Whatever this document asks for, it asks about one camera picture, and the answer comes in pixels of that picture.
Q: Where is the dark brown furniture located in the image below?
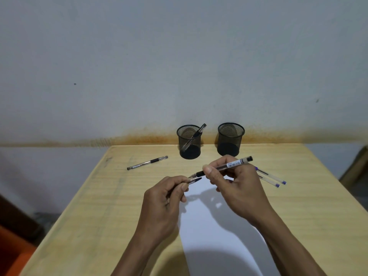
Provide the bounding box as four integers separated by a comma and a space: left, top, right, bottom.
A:
0, 195, 45, 246

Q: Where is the person's left hand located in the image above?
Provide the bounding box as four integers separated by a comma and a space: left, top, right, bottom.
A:
137, 175, 191, 245

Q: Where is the clear blue gel pen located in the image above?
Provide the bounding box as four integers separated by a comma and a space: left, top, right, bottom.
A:
254, 166, 287, 186
257, 174, 280, 189

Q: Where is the wooden chair frame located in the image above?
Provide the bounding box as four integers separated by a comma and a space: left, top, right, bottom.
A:
339, 146, 368, 191

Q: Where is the person's right forearm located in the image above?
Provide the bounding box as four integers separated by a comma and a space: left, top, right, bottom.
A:
252, 209, 327, 276

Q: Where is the person's right hand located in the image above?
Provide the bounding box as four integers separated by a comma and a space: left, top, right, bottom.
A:
202, 155, 274, 226

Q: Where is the clear black gel pen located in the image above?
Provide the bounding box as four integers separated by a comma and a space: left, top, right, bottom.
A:
127, 156, 169, 171
188, 156, 254, 182
182, 123, 207, 152

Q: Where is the black mesh pen holder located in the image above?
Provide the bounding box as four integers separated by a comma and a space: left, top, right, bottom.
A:
177, 125, 203, 160
217, 122, 245, 157

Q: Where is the white paper sheet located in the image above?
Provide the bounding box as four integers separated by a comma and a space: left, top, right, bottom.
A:
178, 175, 282, 276

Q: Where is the person's left forearm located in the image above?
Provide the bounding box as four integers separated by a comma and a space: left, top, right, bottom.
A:
111, 227, 179, 276

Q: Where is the orange chair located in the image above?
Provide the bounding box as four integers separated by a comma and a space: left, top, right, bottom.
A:
0, 225, 37, 276

